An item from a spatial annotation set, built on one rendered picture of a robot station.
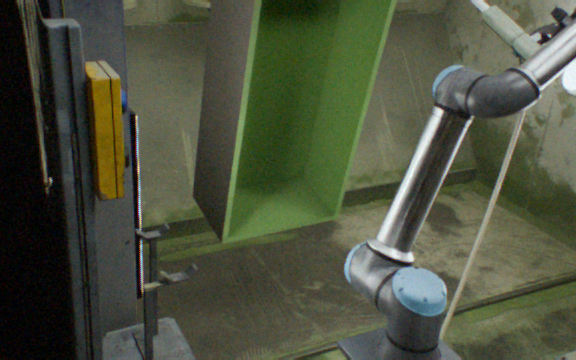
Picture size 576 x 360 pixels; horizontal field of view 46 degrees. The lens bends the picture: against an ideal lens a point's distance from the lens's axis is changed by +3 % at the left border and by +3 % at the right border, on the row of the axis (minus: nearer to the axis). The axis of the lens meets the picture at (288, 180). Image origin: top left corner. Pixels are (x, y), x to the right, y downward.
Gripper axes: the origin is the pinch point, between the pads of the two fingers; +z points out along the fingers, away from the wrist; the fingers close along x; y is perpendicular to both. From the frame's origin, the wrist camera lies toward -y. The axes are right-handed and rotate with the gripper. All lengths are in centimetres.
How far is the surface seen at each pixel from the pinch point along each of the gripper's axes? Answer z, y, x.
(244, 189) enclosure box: 101, 86, 76
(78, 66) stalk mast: 101, -91, -7
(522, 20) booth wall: -88, 159, 121
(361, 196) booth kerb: 49, 189, 96
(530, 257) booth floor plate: -8, 198, 11
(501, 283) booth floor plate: 18, 174, -1
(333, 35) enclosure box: 30, 44, 90
